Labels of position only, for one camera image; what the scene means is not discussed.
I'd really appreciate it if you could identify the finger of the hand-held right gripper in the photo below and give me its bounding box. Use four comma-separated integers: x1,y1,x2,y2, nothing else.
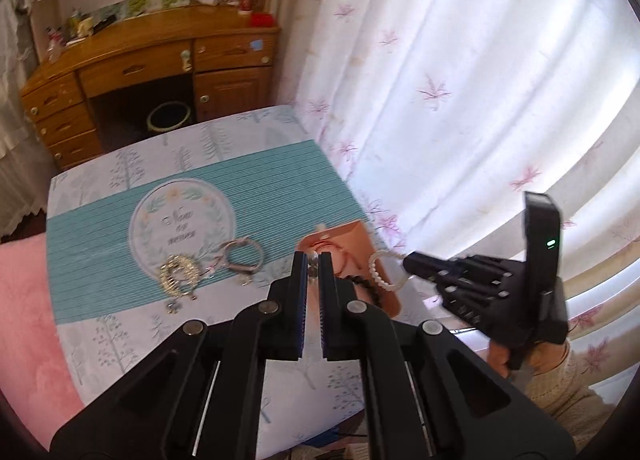
434,283,521,332
402,252,525,291

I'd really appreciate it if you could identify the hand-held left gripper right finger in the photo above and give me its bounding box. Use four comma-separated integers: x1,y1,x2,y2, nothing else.
319,252,577,460

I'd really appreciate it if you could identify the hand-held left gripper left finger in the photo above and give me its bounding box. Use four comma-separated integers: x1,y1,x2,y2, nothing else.
49,251,309,460

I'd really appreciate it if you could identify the tan leather jewelry tray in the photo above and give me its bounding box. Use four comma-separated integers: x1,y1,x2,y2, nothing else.
297,220,404,317

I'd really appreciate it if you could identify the white bead bracelet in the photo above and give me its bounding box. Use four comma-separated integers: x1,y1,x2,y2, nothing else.
368,249,409,292

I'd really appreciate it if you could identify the person's right forearm cream sleeve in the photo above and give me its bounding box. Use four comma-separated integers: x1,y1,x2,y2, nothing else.
509,343,618,452

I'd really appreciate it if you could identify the person's right hand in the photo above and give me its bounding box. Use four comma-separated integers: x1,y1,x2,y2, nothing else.
487,338,569,374

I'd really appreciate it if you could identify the silver bangle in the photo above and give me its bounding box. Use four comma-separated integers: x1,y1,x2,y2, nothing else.
219,237,265,275

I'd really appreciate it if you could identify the teal printed tablecloth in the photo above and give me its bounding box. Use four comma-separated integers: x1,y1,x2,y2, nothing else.
46,105,453,457

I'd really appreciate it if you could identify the white floral curtain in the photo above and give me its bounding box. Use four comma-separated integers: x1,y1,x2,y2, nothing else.
267,0,640,341

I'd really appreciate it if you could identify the pink blanket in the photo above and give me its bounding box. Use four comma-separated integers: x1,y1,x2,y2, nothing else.
0,232,87,443

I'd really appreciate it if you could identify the wooden desk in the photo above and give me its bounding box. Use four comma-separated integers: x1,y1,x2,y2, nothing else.
20,4,282,172

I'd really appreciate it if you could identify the white lace cloth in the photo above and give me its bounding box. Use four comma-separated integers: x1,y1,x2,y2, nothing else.
0,0,53,243

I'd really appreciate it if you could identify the black braided bracelet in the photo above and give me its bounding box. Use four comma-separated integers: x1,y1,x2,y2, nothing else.
349,274,387,307

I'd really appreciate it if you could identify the red string bracelet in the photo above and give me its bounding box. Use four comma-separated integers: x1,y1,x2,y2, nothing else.
322,239,353,277

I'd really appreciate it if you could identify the gold ornate bracelet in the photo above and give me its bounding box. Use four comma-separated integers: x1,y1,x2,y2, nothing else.
159,254,203,302

